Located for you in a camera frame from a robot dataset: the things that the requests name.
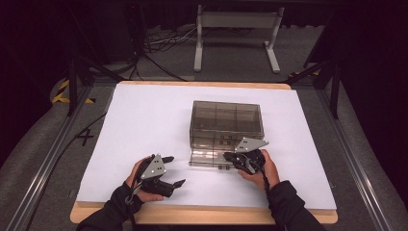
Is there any white metal table frame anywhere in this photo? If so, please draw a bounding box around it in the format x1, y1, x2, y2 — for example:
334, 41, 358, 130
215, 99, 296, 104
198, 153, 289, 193
192, 4, 286, 74

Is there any right hand-held gripper black cable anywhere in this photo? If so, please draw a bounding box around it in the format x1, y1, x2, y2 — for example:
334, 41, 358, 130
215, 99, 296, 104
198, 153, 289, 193
257, 166, 281, 231

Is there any left hand-held gripper black cable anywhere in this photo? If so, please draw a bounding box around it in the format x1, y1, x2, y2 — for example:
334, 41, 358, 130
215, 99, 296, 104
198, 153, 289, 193
125, 160, 143, 231

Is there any hand-held gripper black cable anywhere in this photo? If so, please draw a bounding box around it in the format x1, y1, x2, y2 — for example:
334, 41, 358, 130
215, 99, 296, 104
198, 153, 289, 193
125, 160, 143, 231
257, 166, 281, 231

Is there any bundle of floor cables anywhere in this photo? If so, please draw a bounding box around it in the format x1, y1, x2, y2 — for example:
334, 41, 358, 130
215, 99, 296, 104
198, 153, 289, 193
142, 26, 198, 54

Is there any aluminium rail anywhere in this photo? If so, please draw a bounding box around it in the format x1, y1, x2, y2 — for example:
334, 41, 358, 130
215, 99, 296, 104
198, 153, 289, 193
315, 86, 395, 231
5, 84, 94, 231

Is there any black metal stand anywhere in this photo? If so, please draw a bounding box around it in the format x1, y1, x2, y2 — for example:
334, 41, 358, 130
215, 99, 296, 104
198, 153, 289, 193
64, 53, 127, 117
278, 57, 342, 120

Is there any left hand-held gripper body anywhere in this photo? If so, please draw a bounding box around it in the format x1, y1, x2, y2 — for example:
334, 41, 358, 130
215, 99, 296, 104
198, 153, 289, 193
136, 153, 176, 197

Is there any white paper sheet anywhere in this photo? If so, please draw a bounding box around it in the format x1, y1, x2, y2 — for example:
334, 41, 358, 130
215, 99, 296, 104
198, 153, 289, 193
76, 82, 338, 212

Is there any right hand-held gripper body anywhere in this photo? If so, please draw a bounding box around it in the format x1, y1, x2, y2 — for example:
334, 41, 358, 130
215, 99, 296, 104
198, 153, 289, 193
234, 137, 270, 176

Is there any person's right hand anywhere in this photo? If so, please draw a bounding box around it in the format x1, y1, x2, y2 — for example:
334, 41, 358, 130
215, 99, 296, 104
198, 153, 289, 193
237, 148, 281, 191

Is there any smoky transparent drawer organizer box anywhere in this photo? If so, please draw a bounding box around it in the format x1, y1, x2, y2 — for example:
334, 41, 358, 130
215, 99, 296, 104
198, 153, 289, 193
189, 99, 266, 150

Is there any person's left hand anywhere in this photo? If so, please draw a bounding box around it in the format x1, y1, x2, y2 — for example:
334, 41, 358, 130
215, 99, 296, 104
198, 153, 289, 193
124, 155, 165, 203

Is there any yellow black hazard tape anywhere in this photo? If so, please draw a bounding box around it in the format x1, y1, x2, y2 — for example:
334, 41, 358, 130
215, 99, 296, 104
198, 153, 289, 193
51, 78, 97, 105

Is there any thin black floor cable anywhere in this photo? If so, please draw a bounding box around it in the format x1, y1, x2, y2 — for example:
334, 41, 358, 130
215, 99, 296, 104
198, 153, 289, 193
24, 111, 108, 231

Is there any smoky transparent plastic drawer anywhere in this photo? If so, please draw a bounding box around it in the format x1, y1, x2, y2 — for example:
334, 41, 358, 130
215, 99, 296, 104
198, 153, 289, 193
188, 146, 240, 170

